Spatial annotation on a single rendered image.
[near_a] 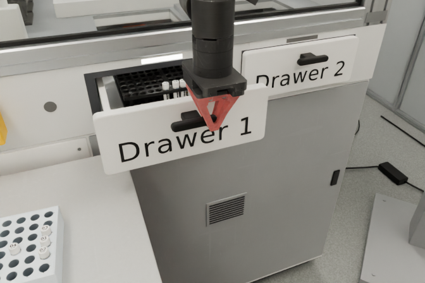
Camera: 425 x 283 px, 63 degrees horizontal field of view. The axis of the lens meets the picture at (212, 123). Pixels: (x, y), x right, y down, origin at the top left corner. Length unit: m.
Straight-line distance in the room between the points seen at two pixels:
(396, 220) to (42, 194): 1.42
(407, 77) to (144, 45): 2.01
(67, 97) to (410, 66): 2.10
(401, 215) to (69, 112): 1.45
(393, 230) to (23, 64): 1.48
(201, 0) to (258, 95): 0.22
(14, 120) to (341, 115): 0.77
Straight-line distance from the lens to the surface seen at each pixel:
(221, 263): 1.18
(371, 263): 1.55
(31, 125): 0.73
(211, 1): 0.45
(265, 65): 0.77
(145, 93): 0.65
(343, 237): 1.63
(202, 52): 0.47
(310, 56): 0.79
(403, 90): 2.51
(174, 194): 0.89
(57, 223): 0.58
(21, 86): 0.69
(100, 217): 0.62
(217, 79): 0.48
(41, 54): 0.66
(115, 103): 0.76
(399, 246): 1.64
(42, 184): 0.71
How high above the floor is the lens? 1.20
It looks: 33 degrees down
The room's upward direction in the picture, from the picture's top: straight up
